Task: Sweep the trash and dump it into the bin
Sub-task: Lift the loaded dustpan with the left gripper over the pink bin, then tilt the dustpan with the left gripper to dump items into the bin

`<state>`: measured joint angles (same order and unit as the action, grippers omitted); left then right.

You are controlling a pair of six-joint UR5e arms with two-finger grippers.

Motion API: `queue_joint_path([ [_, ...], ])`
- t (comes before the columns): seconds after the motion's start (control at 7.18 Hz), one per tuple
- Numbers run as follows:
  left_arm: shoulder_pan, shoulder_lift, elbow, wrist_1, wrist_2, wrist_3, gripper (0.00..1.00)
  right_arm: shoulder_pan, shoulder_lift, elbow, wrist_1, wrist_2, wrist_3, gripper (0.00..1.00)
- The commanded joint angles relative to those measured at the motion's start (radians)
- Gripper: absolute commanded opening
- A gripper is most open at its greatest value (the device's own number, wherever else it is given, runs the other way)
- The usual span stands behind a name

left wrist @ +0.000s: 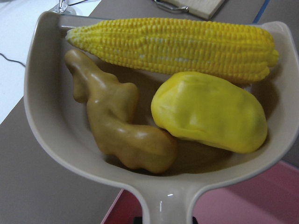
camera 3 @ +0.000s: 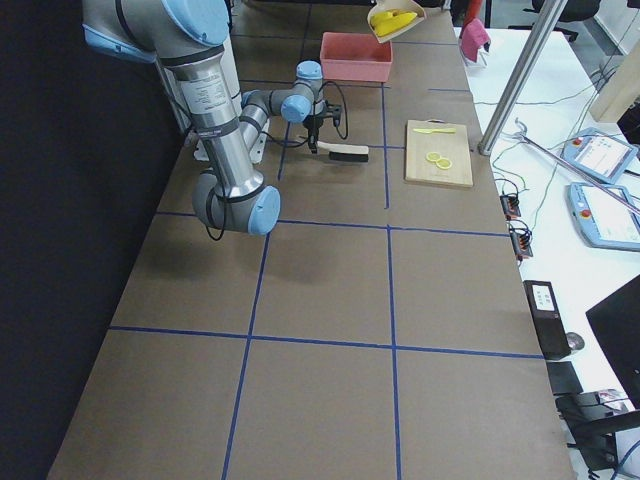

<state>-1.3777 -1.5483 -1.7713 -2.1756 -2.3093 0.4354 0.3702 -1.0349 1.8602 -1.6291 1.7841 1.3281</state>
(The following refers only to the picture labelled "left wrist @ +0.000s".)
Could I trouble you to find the yellow toy corn cob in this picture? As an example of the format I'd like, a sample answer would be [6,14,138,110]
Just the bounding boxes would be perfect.
[65,18,279,84]

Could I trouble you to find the beige plastic dustpan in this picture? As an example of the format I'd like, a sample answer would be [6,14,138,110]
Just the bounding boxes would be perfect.
[24,12,299,224]

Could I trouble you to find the yellow toy potato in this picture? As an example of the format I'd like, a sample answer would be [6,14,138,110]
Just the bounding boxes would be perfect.
[151,72,268,153]

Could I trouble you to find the wooden cutting board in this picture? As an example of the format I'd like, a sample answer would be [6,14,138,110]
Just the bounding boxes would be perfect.
[154,0,225,20]

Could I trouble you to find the aluminium frame post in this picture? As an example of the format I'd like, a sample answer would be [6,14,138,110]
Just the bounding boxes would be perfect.
[50,0,76,15]

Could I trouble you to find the tan toy ginger root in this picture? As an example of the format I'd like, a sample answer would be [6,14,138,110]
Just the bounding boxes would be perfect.
[64,49,178,174]

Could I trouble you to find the pink plastic bin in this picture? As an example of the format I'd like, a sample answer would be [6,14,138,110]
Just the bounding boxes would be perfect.
[100,160,299,224]

